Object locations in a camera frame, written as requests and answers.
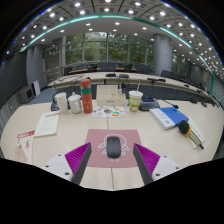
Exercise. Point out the cream booklet with red title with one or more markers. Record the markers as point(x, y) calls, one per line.
point(47, 124)

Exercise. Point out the black computer mouse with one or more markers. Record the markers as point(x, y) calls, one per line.
point(113, 147)

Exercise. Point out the white upright device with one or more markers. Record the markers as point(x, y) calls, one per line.
point(36, 88)

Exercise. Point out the blue and white book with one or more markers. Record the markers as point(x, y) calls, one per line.
point(168, 117)

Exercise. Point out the cream cardboard box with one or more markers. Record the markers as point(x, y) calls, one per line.
point(110, 96)

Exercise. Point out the black desk microphone unit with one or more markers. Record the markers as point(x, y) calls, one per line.
point(149, 104)
point(54, 105)

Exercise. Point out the red bottle with green band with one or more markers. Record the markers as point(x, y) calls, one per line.
point(86, 96)

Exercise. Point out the white lidded ceramic mug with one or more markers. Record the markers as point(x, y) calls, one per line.
point(74, 104)

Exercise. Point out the green printed paper cup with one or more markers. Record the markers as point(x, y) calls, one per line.
point(135, 101)

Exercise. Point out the dark office chairs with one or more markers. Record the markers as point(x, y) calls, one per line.
point(166, 74)

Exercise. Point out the colourful sticker sheet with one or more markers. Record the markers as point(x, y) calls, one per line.
point(108, 111)

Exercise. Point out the translucent plastic cup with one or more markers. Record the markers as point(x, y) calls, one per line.
point(61, 103)

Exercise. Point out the white paper pad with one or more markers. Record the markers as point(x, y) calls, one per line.
point(199, 133)

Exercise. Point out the far black conference microphones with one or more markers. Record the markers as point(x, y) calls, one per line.
point(156, 80)

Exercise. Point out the red and white calligraphy sheet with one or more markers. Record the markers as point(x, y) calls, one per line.
point(25, 145)

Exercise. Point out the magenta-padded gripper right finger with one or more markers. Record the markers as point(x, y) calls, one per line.
point(147, 157)

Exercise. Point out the black handheld microphone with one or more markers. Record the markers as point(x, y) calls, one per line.
point(184, 127)

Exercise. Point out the pink mouse pad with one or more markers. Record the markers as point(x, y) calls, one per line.
point(96, 140)

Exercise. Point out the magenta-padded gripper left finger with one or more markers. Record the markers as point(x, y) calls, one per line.
point(77, 157)

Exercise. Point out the ceiling lights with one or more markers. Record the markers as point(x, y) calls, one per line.
point(116, 23)

